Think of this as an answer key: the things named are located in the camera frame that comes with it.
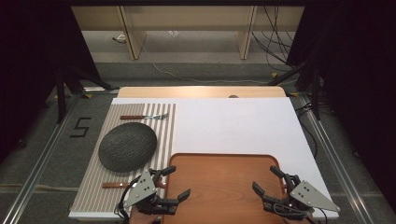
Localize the black tripod stand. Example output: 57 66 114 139
54 60 120 124
267 59 322 121

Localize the person's left hand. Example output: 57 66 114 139
128 206 159 224

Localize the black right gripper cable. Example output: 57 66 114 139
271 202 329 224

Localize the striped placemat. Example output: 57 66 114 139
70 103 177 214

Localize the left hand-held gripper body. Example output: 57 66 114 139
117 170 180 217

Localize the wooden handled fork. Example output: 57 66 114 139
120 113 169 121

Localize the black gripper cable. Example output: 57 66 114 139
113 175 142 224
271 202 329 224

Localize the wooden handled knife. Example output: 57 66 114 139
102 181 133 189

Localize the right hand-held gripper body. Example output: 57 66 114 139
262 174 342 220

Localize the white table board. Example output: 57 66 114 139
68 97 340 221

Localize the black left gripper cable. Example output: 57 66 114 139
113 175 142 224

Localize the dark curtain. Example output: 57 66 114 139
0 0 101 164
285 0 396 204

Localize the black floor cable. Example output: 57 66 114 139
294 102 319 159

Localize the light wooden table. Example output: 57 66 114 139
117 86 288 99

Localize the metal floor rail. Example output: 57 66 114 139
1 92 82 224
293 92 376 224

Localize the dark round plate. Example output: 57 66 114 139
98 121 158 174

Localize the brown wooden tray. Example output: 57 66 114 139
162 152 290 224

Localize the beige desk frame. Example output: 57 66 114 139
70 5 305 61

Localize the person's right hand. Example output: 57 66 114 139
282 217 309 224

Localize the bundle of black cables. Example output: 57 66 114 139
251 5 297 73

